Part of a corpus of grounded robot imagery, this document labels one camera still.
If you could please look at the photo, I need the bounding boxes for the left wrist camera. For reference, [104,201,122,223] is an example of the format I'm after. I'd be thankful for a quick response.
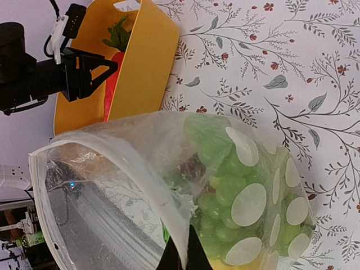
[43,0,87,65]

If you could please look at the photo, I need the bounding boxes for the orange toy carrot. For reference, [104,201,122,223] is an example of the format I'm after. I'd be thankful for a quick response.
[103,52,125,122]

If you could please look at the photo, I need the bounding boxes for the green toy grapes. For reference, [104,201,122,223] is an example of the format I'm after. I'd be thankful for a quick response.
[183,114,314,266]

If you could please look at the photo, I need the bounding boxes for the floral white table mat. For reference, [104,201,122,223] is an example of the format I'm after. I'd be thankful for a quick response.
[156,1,359,269]

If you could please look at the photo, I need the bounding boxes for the green toy leafy vegetable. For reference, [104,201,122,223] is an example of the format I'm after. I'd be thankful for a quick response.
[102,16,132,52]

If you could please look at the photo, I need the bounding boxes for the clear polka dot zip bag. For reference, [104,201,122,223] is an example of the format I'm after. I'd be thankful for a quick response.
[29,111,297,269]

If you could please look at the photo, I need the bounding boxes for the yellow plastic basket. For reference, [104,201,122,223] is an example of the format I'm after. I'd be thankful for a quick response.
[71,1,179,120]

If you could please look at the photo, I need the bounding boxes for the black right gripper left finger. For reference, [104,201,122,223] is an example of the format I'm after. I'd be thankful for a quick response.
[161,237,182,270]

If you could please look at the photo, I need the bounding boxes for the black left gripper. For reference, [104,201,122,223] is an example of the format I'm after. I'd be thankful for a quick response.
[1,22,118,115]

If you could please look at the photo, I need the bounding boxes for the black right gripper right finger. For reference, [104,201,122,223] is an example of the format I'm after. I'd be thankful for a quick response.
[186,225,213,270]

